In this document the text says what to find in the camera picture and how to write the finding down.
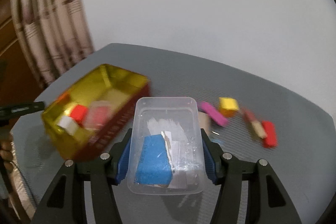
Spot pink rectangular block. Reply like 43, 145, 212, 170
201, 101, 228, 127

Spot yellow cube block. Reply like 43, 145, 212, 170
218, 97, 240, 118

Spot clear plastic container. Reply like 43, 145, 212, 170
126, 97, 205, 196

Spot brown wooden door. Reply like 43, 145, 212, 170
1, 0, 42, 105

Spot white block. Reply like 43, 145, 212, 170
57, 115, 79, 136

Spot red rectangular block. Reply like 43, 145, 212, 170
261, 121, 277, 148

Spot red rounded block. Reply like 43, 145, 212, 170
70, 105, 88, 125

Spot olive small block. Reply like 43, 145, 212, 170
251, 120, 267, 139

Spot gold tin box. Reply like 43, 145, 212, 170
42, 64, 150, 161

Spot dark red lipstick case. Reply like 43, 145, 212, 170
242, 109, 257, 124

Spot blue sponge block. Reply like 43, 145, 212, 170
134, 135, 173, 186

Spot beige ribbed case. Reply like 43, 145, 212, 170
198, 111, 212, 136

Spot beige patterned curtain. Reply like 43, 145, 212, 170
10, 0, 95, 88

